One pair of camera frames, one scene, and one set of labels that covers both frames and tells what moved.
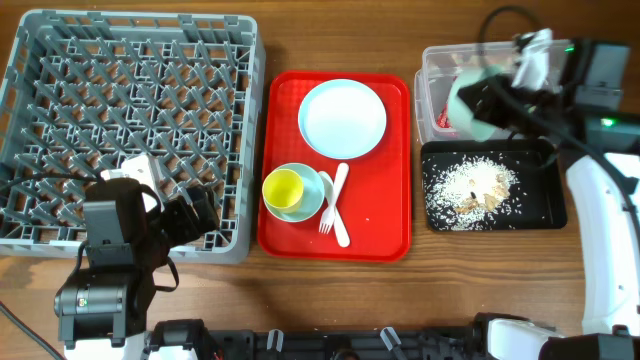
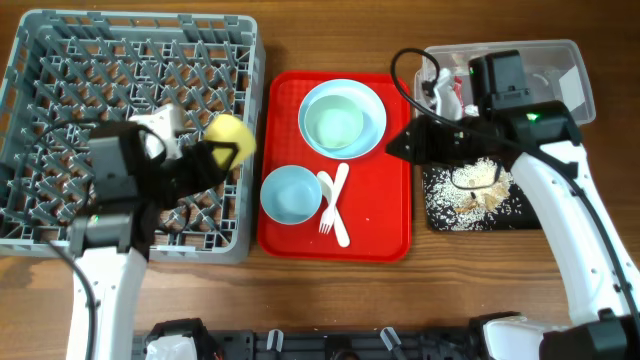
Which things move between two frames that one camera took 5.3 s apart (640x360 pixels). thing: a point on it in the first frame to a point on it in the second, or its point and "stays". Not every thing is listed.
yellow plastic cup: (283, 190) to (229, 127)
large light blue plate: (342, 119) stays
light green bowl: (458, 109) to (334, 121)
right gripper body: (545, 103) to (441, 145)
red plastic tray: (376, 199) stays
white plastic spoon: (326, 182) stays
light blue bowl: (313, 195) stays
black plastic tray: (495, 184) stays
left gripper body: (177, 224) to (193, 172)
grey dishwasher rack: (81, 89) stays
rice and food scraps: (471, 193) stays
